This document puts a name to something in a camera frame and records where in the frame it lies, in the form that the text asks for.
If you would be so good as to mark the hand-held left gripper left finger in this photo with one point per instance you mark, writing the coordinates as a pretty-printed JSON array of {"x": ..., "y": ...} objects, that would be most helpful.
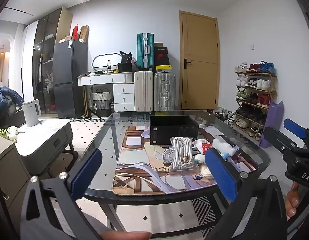
[{"x": 85, "y": 175}]

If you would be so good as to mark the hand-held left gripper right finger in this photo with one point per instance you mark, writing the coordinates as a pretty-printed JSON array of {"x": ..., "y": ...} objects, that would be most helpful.
[{"x": 220, "y": 177}]

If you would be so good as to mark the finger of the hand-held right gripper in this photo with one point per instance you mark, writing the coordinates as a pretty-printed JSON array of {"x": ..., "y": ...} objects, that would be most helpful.
[
  {"x": 294, "y": 128},
  {"x": 275, "y": 137}
]

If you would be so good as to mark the white plush toy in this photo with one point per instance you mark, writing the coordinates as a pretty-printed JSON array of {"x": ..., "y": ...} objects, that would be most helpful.
[{"x": 223, "y": 148}]

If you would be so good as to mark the black storage box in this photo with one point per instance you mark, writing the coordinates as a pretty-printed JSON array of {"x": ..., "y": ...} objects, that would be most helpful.
[{"x": 173, "y": 130}]

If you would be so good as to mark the person's right hand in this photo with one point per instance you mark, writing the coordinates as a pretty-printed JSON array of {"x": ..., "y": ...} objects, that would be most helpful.
[{"x": 292, "y": 200}]

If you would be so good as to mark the person's left hand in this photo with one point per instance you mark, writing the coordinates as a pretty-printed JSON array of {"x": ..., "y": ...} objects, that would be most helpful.
[{"x": 127, "y": 236}]

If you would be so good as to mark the purple bag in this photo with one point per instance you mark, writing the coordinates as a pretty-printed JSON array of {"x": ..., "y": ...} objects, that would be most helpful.
[{"x": 273, "y": 122}]

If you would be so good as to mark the white round roll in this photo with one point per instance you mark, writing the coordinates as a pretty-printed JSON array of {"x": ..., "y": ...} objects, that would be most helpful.
[{"x": 205, "y": 171}]

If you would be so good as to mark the red and white packet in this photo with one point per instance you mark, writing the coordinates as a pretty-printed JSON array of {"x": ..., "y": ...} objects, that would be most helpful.
[{"x": 207, "y": 147}]

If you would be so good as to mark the white plastic bag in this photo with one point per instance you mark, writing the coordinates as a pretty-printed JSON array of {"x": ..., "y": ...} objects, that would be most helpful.
[{"x": 198, "y": 145}]

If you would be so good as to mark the patterned rug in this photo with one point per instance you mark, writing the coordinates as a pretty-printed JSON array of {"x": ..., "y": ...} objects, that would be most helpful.
[{"x": 87, "y": 132}]

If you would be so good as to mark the white paper sheet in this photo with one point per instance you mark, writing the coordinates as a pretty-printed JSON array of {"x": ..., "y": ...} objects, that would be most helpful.
[{"x": 214, "y": 131}]

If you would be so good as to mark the printed desk mat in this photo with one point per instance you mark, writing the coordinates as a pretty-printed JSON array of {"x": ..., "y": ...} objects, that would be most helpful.
[{"x": 137, "y": 165}]

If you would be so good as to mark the grey side table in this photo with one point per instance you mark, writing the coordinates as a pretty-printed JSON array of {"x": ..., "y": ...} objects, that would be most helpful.
[{"x": 44, "y": 140}]

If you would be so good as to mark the metal shoe rack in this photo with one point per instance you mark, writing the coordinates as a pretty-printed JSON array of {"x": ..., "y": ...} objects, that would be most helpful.
[{"x": 272, "y": 76}]

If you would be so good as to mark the rows of shelved shoes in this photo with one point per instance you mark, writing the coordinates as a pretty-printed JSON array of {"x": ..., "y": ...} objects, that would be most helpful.
[{"x": 255, "y": 82}]

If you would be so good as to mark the pile of loose shoes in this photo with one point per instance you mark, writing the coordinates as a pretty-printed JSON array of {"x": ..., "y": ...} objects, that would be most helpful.
[{"x": 220, "y": 113}]

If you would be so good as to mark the white tape roll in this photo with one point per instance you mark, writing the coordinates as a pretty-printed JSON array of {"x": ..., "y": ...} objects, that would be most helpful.
[{"x": 145, "y": 135}]

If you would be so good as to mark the woven basket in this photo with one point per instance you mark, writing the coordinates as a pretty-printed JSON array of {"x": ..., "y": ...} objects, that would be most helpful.
[{"x": 102, "y": 101}]

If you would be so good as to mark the grey low cabinet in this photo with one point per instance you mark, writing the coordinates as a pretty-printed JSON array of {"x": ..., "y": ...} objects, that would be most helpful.
[{"x": 9, "y": 170}]

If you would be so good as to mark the white electric kettle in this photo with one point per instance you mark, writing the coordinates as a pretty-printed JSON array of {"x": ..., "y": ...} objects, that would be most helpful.
[{"x": 30, "y": 112}]

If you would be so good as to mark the green and white plush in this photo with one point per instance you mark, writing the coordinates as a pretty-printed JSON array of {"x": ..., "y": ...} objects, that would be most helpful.
[{"x": 10, "y": 132}]

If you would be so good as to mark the white drawer unit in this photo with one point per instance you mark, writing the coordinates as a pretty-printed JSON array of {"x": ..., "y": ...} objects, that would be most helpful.
[{"x": 123, "y": 96}]

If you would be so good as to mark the dark armchair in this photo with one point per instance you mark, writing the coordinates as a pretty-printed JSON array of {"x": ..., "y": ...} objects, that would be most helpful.
[{"x": 17, "y": 117}]

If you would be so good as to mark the black fridge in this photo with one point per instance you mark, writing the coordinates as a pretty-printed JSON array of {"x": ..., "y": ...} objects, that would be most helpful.
[{"x": 69, "y": 80}]

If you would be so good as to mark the white dressing desk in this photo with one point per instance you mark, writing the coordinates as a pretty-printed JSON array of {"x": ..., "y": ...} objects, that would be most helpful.
[{"x": 102, "y": 79}]

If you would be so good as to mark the silver suitcase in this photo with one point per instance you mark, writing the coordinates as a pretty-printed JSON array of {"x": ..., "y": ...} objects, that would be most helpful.
[{"x": 165, "y": 92}]

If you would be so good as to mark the beige suitcase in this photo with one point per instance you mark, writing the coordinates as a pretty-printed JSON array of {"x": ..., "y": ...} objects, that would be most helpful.
[{"x": 143, "y": 91}]

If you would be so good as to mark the clear water bottle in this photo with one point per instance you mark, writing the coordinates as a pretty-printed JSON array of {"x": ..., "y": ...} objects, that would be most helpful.
[{"x": 109, "y": 67}]

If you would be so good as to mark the blue puffer jacket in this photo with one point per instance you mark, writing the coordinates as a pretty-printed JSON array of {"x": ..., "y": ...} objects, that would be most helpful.
[{"x": 5, "y": 97}]

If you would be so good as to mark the oval mirror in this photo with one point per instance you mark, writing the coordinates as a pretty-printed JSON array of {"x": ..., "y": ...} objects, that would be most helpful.
[{"x": 98, "y": 56}]

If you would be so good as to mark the black bag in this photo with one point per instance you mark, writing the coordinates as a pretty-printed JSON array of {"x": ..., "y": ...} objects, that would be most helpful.
[{"x": 125, "y": 61}]

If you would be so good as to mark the wooden door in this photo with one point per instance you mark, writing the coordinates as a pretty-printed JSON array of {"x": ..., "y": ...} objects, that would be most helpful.
[{"x": 199, "y": 42}]

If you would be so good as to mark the yellow and black box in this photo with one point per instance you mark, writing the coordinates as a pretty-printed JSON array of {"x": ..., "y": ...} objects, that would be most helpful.
[{"x": 164, "y": 68}]

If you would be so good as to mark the glass door cabinet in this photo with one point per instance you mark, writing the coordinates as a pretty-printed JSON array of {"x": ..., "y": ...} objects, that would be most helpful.
[{"x": 44, "y": 55}]

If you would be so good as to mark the small cardboard box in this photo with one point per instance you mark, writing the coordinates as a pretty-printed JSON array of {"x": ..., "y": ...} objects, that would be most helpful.
[{"x": 65, "y": 39}]

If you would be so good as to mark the beige curtain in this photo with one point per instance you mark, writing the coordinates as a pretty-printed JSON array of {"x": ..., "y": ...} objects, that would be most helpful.
[{"x": 0, "y": 67}]

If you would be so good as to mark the teal suitcase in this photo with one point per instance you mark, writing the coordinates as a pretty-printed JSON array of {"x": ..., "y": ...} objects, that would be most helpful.
[{"x": 145, "y": 51}]

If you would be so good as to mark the black shoebox with red print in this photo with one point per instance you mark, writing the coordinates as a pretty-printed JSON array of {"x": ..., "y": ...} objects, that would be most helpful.
[{"x": 161, "y": 52}]

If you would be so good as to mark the tall cardboard box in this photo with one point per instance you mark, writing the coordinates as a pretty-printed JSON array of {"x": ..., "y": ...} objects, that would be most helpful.
[{"x": 85, "y": 33}]

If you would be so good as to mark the red box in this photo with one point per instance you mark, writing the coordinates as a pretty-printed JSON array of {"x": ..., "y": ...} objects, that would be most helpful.
[{"x": 75, "y": 32}]

